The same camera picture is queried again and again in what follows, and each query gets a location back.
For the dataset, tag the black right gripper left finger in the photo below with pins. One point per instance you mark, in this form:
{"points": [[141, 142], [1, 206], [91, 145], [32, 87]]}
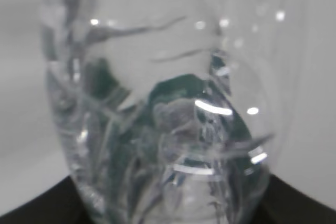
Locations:
{"points": [[59, 205]]}

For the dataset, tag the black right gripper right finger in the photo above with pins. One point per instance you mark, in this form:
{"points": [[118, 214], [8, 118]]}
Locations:
{"points": [[283, 204]]}

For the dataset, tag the clear water bottle green label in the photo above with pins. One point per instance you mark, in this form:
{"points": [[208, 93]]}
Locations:
{"points": [[166, 109]]}

